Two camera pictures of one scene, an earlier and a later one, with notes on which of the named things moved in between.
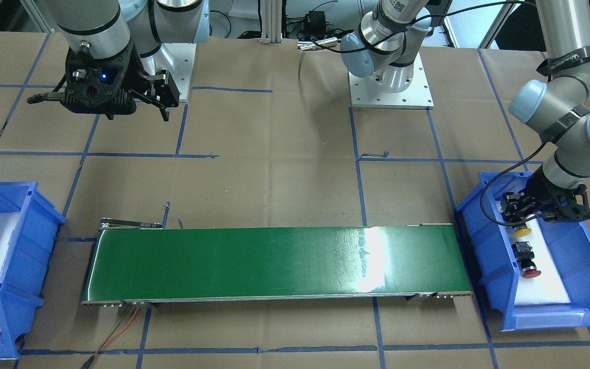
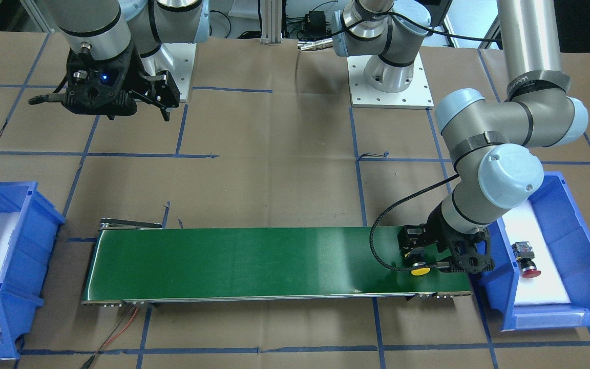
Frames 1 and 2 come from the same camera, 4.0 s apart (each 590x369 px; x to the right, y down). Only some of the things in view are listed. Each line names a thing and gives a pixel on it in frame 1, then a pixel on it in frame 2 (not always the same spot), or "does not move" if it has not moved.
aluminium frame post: (271, 11) does not move
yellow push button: (522, 231) → (420, 271)
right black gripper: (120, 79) does not move
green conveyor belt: (140, 262) does not move
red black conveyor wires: (87, 364) does not move
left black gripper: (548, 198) → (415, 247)
